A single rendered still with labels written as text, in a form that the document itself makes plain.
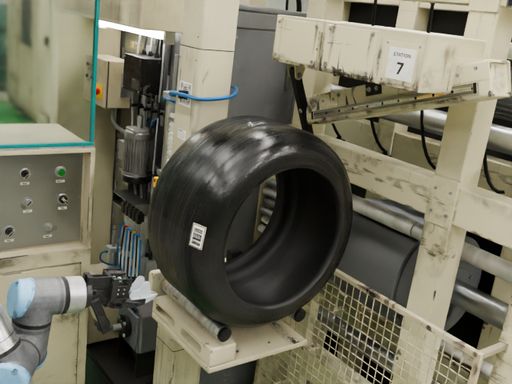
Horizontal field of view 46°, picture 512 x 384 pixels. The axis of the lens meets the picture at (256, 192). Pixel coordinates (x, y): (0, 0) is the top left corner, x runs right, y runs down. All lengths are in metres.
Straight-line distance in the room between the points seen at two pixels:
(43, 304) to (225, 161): 0.56
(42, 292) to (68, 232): 0.81
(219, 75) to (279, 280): 0.68
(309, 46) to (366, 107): 0.25
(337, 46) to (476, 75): 0.40
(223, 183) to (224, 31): 0.56
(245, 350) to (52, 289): 0.66
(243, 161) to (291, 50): 0.51
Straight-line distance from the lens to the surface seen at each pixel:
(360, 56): 1.72
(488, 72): 1.63
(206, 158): 1.60
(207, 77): 1.91
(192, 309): 1.87
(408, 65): 1.61
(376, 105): 1.85
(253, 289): 2.00
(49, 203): 2.24
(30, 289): 1.51
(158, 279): 2.00
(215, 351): 1.78
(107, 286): 1.59
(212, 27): 1.90
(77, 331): 2.43
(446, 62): 1.65
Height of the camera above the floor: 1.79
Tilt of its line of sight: 17 degrees down
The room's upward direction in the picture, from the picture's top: 7 degrees clockwise
